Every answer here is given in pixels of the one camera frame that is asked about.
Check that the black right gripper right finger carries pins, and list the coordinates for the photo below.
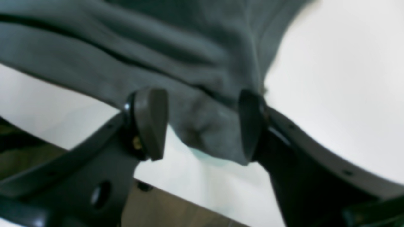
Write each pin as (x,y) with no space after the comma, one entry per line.
(313,186)

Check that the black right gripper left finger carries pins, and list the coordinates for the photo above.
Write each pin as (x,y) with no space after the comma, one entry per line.
(89,186)

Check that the dark grey t-shirt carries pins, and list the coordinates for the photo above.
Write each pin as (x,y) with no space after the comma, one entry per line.
(203,52)

